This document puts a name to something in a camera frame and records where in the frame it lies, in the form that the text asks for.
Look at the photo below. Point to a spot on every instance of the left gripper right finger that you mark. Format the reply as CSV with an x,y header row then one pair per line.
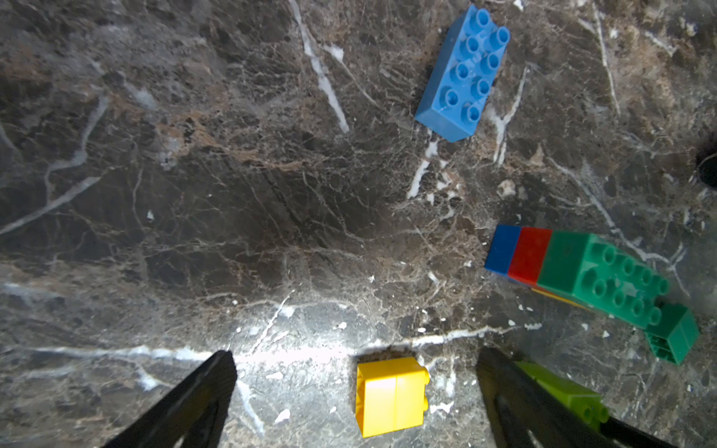
x,y
520,411

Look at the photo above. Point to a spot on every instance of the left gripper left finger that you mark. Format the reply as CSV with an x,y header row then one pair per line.
x,y
193,413

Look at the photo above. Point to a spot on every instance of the lime green lego brick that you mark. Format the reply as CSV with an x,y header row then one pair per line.
x,y
583,402

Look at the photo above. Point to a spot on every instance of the yellow lego brick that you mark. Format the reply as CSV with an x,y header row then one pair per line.
x,y
391,396
557,298

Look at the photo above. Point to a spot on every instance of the red lego brick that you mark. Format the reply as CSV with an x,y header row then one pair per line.
x,y
527,260

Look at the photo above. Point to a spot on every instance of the dark blue lego brick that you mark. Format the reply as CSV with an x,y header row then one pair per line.
x,y
502,248

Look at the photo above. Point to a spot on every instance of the dark green long lego brick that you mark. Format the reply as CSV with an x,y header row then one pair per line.
x,y
585,268

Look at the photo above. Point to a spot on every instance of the small dark green lego brick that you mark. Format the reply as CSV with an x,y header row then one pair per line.
x,y
675,335

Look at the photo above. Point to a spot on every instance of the light blue long lego brick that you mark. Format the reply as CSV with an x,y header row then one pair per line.
x,y
460,83

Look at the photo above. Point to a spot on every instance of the yellow lego brick front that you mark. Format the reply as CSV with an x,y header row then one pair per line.
x,y
391,396

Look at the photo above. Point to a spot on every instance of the purple glitter microphone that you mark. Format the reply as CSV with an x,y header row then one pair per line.
x,y
706,165

